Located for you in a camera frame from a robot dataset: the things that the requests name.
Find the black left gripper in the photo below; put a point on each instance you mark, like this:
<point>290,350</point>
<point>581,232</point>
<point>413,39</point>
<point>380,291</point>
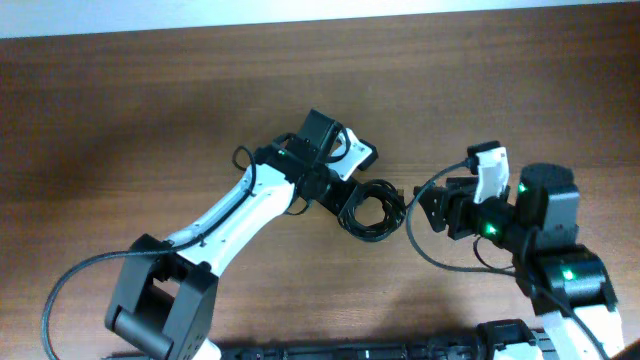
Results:
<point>346,191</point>

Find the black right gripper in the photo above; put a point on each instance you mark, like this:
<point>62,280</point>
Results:
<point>461,202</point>

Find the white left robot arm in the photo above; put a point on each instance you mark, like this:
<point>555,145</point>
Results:
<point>164,299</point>

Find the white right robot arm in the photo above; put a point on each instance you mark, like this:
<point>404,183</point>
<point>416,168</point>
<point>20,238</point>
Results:
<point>567,284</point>

